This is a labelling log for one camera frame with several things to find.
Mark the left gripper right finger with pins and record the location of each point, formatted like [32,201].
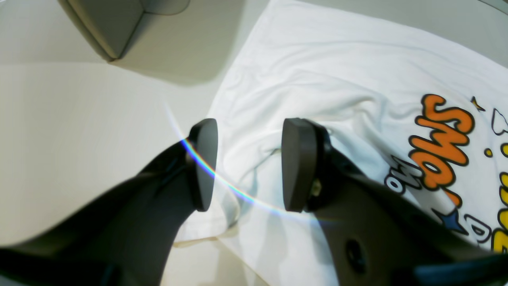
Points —
[374,236]

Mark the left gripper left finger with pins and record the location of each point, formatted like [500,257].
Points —
[124,237]

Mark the white printed t-shirt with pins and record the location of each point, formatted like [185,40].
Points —
[422,115]

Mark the grey cardboard box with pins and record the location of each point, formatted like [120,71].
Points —
[108,26]

